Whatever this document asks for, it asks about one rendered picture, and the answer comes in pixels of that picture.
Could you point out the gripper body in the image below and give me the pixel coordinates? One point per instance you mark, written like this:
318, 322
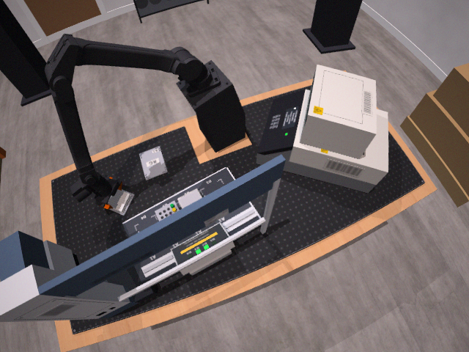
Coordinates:
108, 191

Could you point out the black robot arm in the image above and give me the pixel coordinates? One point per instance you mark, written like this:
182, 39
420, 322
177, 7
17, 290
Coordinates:
59, 71

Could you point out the white thermal cycler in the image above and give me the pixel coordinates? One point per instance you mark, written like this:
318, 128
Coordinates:
345, 137

